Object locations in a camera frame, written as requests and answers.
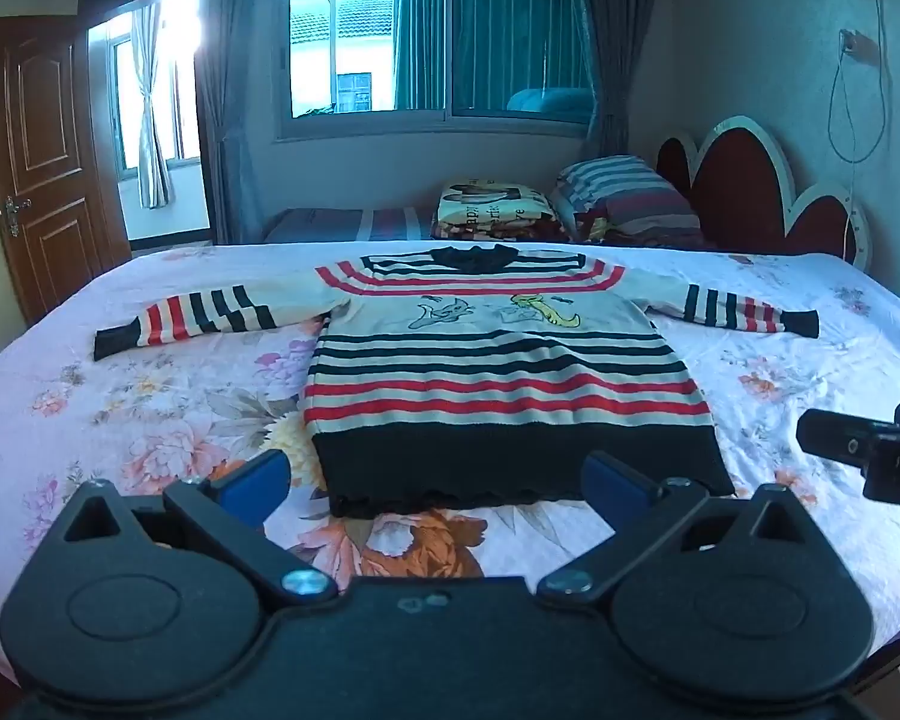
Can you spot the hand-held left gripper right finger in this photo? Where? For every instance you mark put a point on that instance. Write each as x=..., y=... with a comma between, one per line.
x=615, y=484

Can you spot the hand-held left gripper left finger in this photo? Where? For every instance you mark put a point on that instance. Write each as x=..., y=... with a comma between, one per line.
x=256, y=477

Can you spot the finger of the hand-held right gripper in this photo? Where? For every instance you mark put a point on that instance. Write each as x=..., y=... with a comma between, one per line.
x=832, y=439

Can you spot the striped knit sweater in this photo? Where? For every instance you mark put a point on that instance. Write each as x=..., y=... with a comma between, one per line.
x=495, y=375

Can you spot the floral bed sheet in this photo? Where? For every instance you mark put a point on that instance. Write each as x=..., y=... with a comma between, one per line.
x=157, y=390

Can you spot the striped mattress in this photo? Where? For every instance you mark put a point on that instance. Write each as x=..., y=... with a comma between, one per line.
x=345, y=225

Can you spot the red scalloped headboard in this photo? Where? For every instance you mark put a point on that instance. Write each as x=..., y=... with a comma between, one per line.
x=735, y=180

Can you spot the striped pillow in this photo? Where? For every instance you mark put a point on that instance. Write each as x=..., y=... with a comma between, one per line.
x=630, y=191

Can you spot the folded printed blanket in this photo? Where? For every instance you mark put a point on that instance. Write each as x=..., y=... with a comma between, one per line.
x=495, y=210

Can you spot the brown wooden door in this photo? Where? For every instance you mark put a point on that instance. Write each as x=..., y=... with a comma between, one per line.
x=45, y=165

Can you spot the white tied curtain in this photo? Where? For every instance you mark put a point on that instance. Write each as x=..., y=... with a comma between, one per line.
x=150, y=105

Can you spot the grey-blue curtain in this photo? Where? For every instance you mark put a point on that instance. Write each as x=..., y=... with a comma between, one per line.
x=611, y=52
x=232, y=90

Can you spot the balcony window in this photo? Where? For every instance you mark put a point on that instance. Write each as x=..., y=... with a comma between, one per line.
x=187, y=90

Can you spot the sliding glass window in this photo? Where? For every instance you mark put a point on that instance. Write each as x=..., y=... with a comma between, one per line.
x=360, y=52

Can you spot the wall socket with plug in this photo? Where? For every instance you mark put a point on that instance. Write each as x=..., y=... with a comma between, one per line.
x=855, y=43

